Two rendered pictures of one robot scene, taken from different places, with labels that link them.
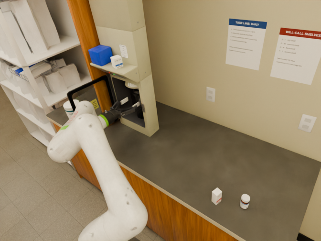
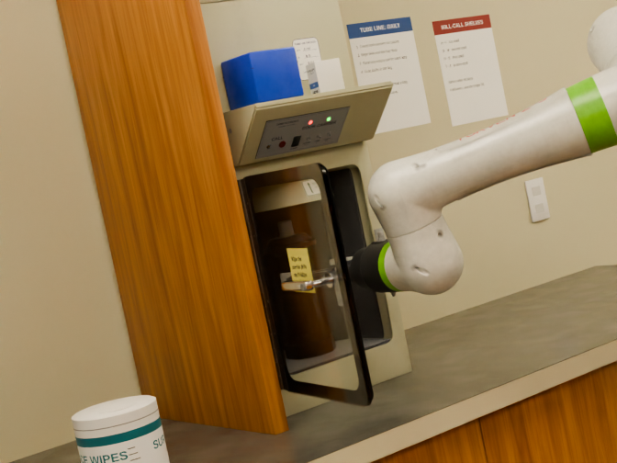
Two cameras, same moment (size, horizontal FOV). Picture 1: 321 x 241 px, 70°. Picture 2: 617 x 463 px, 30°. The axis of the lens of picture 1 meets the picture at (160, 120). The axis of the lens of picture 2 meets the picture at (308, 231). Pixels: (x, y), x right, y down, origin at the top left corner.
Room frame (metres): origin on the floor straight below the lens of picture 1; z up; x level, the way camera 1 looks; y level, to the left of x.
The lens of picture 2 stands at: (0.96, 2.36, 1.40)
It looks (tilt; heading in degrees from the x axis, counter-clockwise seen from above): 4 degrees down; 282
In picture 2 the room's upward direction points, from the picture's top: 12 degrees counter-clockwise
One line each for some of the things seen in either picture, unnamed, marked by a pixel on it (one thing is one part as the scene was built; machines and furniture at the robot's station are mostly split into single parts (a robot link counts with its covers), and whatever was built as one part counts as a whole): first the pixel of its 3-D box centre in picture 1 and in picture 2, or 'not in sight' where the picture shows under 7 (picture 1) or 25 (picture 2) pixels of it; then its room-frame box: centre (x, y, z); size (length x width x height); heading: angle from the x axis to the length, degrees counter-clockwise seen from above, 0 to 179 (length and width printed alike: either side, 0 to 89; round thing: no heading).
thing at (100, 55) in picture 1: (101, 55); (262, 79); (1.41, 0.32, 1.55); 0.10 x 0.10 x 0.09; 47
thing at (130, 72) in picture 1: (114, 72); (313, 123); (1.35, 0.25, 1.46); 0.32 x 0.12 x 0.10; 47
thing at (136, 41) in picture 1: (137, 79); (274, 202); (1.48, 0.12, 1.32); 0.32 x 0.25 x 0.77; 47
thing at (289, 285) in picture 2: not in sight; (306, 283); (1.36, 0.53, 1.20); 0.10 x 0.05 x 0.03; 129
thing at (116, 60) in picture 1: (116, 61); (325, 77); (1.31, 0.22, 1.54); 0.05 x 0.05 x 0.06; 30
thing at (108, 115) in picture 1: (107, 117); (387, 264); (1.25, 0.35, 1.19); 0.09 x 0.06 x 0.12; 46
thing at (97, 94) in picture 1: (95, 107); (303, 285); (1.38, 0.45, 1.19); 0.30 x 0.01 x 0.40; 129
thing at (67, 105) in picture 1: (73, 110); (123, 453); (1.65, 0.72, 1.01); 0.13 x 0.13 x 0.15
